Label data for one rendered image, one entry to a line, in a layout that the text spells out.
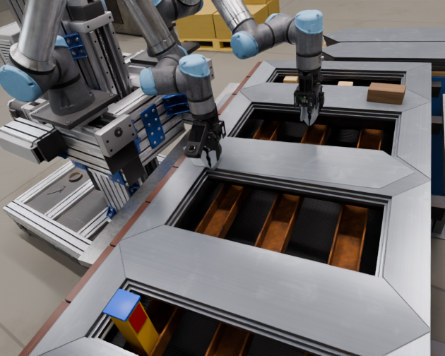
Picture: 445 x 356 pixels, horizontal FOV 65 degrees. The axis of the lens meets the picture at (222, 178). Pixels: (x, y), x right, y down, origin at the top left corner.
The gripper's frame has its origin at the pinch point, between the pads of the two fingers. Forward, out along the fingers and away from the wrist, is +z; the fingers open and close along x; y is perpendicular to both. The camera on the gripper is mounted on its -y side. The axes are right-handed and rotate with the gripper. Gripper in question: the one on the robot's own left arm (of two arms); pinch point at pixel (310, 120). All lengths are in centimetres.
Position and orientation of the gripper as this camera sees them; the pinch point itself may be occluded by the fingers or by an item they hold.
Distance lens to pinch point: 124.6
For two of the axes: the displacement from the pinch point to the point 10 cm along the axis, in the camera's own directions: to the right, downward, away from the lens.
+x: 9.0, 1.5, -4.0
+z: 1.5, 7.6, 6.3
